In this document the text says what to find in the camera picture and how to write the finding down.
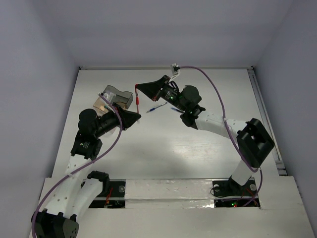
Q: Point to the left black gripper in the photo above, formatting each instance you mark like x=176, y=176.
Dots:
x=128, y=117

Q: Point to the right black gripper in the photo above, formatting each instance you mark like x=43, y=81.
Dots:
x=152, y=89

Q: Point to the red gel pen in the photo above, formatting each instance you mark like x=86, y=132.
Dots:
x=137, y=98

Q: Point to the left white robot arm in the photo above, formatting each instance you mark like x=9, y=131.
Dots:
x=59, y=212

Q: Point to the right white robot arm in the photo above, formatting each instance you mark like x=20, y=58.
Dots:
x=250, y=138

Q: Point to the blue ballpoint pen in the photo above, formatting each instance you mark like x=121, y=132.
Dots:
x=156, y=107

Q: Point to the blue gel pen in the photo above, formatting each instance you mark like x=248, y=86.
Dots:
x=177, y=110

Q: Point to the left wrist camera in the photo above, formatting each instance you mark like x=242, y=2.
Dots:
x=108, y=96

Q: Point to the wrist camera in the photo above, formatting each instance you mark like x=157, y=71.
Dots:
x=108, y=96
x=175, y=69

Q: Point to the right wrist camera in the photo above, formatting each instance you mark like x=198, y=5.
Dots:
x=175, y=69

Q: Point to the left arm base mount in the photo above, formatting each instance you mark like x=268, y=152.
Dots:
x=114, y=198

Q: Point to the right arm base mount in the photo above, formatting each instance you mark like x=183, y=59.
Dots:
x=227, y=196

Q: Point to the aluminium side rail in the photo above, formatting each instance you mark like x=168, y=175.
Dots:
x=266, y=122

